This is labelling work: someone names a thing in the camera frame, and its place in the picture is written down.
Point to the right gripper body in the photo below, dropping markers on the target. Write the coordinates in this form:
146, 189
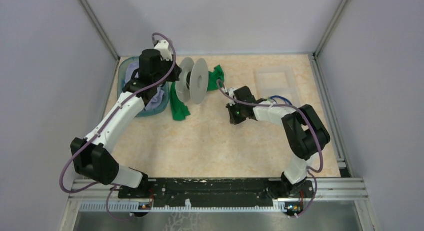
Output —
237, 114

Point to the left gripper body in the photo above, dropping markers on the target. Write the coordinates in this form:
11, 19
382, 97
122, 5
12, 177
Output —
166, 66

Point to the white filament spool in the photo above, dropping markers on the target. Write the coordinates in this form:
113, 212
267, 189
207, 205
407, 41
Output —
193, 81

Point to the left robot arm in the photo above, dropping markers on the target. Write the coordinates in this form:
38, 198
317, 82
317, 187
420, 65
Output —
92, 155

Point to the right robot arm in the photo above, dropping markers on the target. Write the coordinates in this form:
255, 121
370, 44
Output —
306, 134

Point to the lavender cloth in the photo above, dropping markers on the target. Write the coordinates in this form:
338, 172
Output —
157, 99

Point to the clear plastic box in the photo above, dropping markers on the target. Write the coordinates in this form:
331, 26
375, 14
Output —
277, 81

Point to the teal plastic basket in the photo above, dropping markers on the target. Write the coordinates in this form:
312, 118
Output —
121, 83

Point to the green cloth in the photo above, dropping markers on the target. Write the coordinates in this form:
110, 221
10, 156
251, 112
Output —
178, 109

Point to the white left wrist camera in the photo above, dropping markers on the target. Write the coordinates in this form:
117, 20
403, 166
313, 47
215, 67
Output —
165, 50

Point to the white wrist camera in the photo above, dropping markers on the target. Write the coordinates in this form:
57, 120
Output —
165, 50
231, 92

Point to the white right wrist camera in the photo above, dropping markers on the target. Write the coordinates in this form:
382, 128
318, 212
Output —
231, 92

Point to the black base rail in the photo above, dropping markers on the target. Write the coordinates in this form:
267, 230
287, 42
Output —
220, 194

